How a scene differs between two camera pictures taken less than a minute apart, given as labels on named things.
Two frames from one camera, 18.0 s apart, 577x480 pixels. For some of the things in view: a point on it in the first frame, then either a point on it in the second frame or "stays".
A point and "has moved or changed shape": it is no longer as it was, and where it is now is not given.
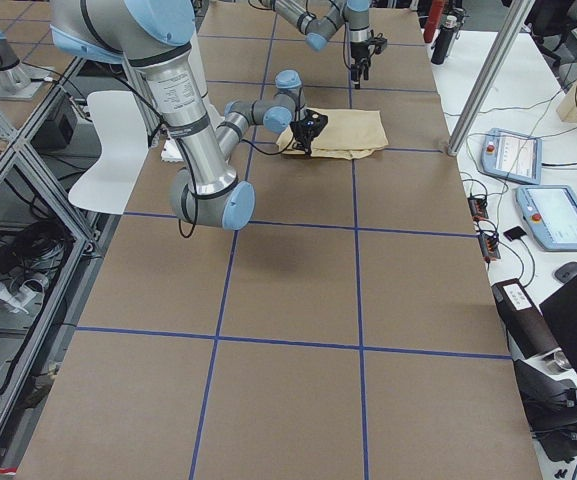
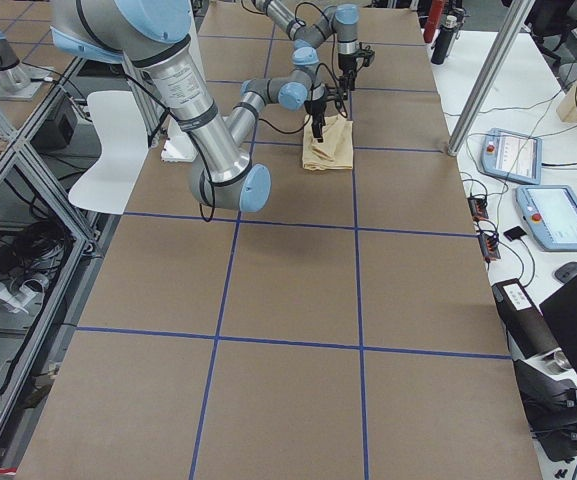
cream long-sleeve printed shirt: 347,134 has moved or changed shape
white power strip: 29,289 stays
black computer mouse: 566,271 stays
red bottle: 433,20 stays
